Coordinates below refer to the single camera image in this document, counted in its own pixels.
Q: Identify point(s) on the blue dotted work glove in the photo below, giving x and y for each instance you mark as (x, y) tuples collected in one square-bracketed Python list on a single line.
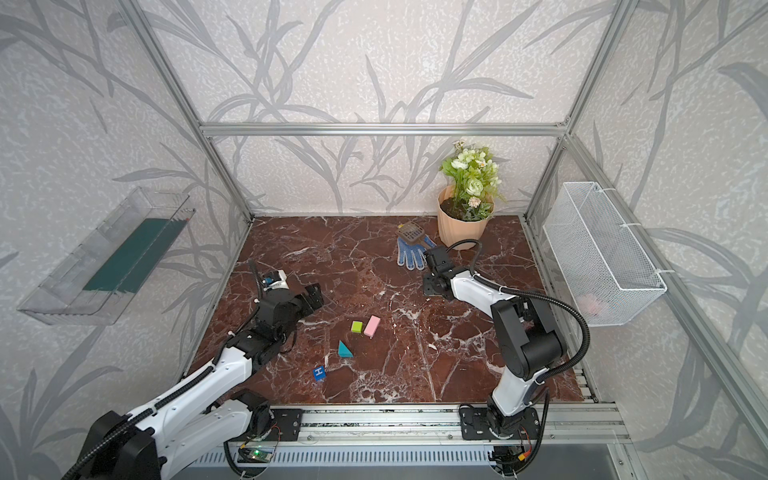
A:
[(412, 256)]

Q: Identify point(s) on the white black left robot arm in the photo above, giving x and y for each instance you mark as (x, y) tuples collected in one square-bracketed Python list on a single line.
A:
[(115, 446)]

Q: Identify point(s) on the clear plastic wall tray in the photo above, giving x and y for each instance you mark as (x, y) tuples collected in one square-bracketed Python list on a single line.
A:
[(96, 282)]

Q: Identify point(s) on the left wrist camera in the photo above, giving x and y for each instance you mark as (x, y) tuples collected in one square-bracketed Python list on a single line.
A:
[(272, 280)]

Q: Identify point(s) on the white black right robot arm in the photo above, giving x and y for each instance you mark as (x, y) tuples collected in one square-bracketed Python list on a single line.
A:
[(529, 344)]

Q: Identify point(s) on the peach ribbed flower pot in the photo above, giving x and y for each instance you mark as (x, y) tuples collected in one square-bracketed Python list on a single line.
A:
[(450, 229)]

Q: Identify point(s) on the pink object in basket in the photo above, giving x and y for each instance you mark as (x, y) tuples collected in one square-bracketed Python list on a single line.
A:
[(590, 305)]

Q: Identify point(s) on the white wire mesh basket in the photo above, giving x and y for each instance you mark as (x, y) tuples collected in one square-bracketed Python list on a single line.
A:
[(597, 252)]

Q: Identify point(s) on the pink block beside green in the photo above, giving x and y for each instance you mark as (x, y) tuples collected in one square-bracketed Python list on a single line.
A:
[(371, 326)]

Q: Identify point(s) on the blue letter cube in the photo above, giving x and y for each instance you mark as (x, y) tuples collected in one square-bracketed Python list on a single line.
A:
[(319, 373)]

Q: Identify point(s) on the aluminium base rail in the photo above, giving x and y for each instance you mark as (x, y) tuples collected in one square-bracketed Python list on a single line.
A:
[(402, 424)]

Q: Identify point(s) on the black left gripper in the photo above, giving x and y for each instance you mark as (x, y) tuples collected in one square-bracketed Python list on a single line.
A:
[(309, 298)]

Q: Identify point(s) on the teal triangle wood block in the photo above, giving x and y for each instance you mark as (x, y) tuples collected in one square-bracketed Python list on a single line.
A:
[(344, 351)]

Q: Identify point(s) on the brown plastic slotted scoop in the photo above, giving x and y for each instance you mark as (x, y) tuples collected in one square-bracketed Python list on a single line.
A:
[(411, 233)]

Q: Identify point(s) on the aluminium cage frame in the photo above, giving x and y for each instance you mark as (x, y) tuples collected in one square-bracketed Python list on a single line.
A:
[(746, 397)]

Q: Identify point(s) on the green white artificial flowers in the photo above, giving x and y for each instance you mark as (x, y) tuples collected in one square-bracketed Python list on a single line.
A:
[(473, 175)]

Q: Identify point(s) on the green circuit board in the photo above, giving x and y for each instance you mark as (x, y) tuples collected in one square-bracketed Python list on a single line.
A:
[(253, 455)]

